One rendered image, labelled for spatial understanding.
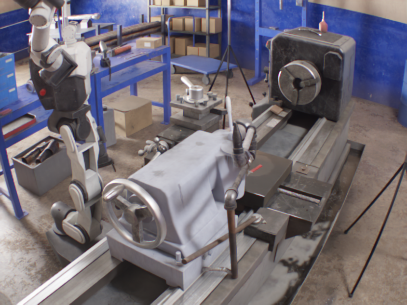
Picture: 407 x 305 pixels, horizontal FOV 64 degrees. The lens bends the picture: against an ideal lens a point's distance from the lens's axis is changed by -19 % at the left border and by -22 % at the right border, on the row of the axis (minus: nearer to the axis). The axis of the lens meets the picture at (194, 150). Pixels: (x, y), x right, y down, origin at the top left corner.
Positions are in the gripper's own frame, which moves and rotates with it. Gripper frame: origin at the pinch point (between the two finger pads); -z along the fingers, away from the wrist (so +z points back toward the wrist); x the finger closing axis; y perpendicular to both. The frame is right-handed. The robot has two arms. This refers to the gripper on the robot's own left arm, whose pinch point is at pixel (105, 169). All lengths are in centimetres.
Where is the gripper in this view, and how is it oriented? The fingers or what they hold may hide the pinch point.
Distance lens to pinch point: 232.1
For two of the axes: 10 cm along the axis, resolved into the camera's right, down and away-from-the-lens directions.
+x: 9.6, -2.8, 0.2
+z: -2.4, -8.6, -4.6
